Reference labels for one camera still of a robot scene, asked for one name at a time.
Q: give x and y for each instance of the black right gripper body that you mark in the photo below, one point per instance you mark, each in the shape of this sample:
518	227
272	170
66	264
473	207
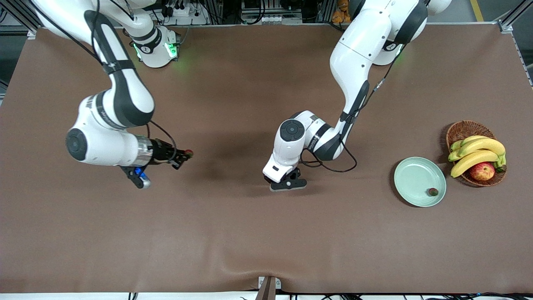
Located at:
161	150

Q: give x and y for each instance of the red toy strawberry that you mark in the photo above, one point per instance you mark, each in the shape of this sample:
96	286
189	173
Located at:
189	153
433	191

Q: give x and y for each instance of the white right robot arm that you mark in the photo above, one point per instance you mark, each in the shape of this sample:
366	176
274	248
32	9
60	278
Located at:
104	146

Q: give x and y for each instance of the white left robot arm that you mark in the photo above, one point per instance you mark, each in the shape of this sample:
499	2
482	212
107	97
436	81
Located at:
362	54

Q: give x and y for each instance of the pale green plate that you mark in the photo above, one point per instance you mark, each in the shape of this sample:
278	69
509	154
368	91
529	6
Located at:
416	179

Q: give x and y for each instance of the brown table cover cloth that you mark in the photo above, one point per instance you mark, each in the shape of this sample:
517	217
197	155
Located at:
233	83

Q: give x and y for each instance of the white power strip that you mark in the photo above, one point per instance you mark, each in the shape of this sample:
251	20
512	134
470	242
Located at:
187	18

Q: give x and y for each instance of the white connector strip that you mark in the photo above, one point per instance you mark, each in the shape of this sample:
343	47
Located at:
270	19

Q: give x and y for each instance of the orange bread roll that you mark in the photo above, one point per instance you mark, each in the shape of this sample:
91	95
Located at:
338	17
343	5

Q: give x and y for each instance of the small green-tipped banana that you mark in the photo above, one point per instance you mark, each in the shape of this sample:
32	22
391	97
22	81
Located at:
462	142

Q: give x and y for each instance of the brown wicker basket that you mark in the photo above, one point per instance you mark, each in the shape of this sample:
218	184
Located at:
460	131

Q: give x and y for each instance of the yellow banana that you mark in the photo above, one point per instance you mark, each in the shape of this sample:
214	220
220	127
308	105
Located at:
474	160
483	143

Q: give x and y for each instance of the red apple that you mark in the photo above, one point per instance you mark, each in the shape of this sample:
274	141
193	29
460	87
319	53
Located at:
481	171

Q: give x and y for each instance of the metal table bracket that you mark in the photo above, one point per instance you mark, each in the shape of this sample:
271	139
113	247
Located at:
268	289

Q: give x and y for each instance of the aluminium frame strut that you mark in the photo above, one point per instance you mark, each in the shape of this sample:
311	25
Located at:
31	33
505	26

